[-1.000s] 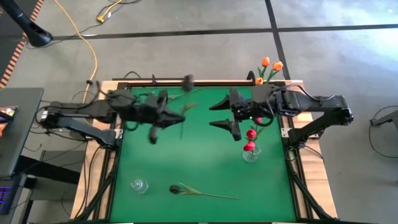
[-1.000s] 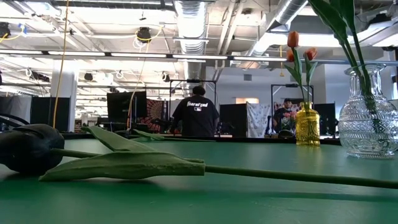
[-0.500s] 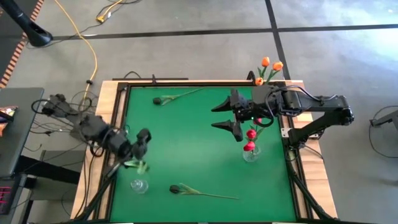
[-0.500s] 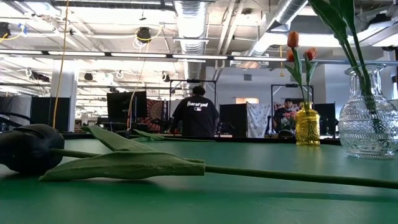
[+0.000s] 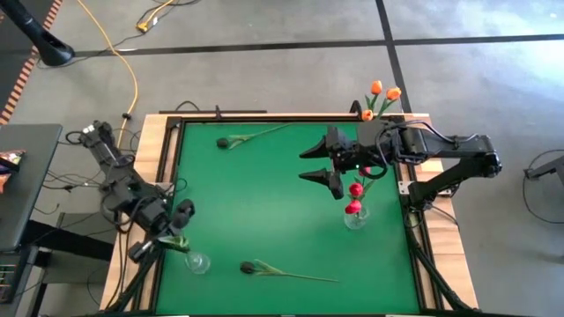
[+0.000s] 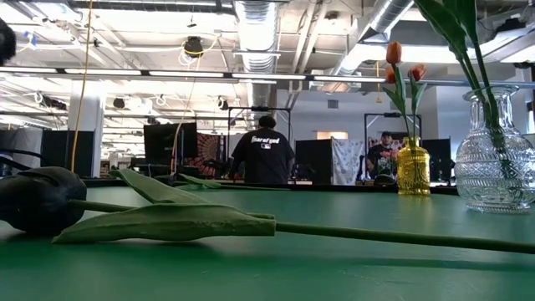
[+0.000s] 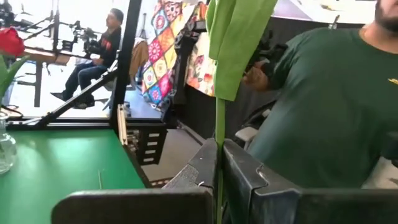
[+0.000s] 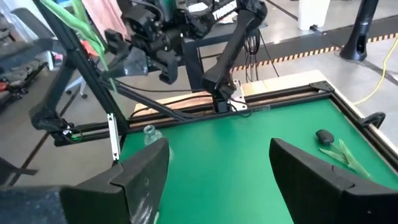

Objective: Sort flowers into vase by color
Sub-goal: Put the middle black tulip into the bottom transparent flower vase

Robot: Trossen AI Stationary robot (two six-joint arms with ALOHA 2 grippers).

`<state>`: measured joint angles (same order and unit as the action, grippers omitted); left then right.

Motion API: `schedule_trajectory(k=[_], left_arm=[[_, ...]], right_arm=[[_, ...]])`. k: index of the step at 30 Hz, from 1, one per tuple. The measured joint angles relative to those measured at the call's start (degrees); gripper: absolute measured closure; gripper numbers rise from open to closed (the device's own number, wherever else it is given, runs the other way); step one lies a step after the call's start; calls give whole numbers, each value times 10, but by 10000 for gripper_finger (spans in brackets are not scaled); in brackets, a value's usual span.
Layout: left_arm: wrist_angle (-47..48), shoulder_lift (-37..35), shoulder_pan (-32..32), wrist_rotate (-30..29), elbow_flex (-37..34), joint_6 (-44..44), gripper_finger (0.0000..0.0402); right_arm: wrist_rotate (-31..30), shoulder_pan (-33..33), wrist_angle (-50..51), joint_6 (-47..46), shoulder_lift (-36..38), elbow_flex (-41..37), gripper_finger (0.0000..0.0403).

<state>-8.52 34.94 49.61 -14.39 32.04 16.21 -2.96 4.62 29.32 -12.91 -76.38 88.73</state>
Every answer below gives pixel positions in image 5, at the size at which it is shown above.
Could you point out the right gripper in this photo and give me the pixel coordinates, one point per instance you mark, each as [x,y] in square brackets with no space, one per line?
[361,147]

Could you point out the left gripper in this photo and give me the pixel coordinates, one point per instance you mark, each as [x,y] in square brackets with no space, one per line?
[154,216]

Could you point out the orange artificial tulip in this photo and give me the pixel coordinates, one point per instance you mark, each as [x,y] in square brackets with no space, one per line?
[393,93]
[367,115]
[376,87]

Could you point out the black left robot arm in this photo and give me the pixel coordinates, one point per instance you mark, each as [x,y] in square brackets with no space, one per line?
[114,176]

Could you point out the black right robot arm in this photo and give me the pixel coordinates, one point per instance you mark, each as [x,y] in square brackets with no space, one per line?
[454,147]

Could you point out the clear glass vase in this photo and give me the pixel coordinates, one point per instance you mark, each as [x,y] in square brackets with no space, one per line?
[358,223]
[198,265]

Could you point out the silver mounting plate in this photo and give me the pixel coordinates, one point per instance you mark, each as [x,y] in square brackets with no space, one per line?
[404,187]
[167,188]

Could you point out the black clamp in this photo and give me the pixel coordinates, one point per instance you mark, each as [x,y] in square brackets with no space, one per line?
[356,108]

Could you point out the black desk foot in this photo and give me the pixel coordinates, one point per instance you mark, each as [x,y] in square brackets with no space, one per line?
[66,240]

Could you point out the black flat bar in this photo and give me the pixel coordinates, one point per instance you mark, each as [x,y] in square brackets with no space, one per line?
[211,112]

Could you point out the dark grey desk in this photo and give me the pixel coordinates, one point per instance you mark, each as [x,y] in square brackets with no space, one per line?
[26,189]

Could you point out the colourful snack bag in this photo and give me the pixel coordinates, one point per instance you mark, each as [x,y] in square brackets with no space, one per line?
[9,160]

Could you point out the orange black hazard strip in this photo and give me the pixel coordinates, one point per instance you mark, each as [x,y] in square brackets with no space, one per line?
[20,86]

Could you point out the black table frame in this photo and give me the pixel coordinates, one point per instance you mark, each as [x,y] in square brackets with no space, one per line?
[286,119]

